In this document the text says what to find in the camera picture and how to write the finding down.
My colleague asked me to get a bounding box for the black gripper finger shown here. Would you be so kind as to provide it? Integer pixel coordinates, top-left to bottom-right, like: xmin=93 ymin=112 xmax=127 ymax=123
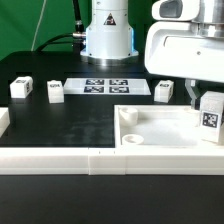
xmin=185 ymin=79 xmax=200 ymax=108

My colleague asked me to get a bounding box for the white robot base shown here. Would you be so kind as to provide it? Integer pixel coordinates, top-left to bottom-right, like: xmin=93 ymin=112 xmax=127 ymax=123
xmin=80 ymin=0 xmax=139 ymax=66

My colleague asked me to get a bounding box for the white thin cable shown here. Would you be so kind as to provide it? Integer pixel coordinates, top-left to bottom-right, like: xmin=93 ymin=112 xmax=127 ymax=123
xmin=31 ymin=0 xmax=48 ymax=52

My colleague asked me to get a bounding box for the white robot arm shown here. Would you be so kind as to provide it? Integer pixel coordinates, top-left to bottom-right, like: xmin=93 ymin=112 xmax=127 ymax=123
xmin=144 ymin=0 xmax=224 ymax=101

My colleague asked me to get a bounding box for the white marker sheet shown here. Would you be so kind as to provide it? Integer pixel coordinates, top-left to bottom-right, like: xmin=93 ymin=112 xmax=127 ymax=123
xmin=64 ymin=78 xmax=151 ymax=95

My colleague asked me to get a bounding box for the white square tabletop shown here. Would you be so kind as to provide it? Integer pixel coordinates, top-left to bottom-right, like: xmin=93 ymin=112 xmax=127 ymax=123
xmin=114 ymin=105 xmax=224 ymax=147

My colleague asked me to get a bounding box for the white U-shaped fence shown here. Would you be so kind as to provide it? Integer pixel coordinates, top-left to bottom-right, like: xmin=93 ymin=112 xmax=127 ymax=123
xmin=0 ymin=107 xmax=224 ymax=176

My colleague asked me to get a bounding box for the black cable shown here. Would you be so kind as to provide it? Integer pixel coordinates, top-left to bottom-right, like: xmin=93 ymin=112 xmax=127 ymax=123
xmin=34 ymin=0 xmax=88 ymax=53

